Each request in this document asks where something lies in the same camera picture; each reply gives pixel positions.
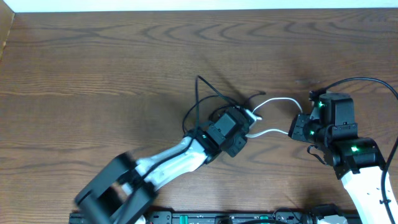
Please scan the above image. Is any white usb cable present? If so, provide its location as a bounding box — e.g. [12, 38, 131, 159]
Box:
[245, 97, 304, 139]

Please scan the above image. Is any thick black usb cable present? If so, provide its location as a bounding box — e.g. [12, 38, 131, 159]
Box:
[207, 104, 240, 122]

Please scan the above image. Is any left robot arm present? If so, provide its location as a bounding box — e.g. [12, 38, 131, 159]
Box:
[75, 106, 257, 223]

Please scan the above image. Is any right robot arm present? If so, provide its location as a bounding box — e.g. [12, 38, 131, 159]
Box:
[288, 93, 397, 223]

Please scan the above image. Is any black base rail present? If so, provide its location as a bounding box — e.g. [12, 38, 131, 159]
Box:
[68, 203, 361, 224]

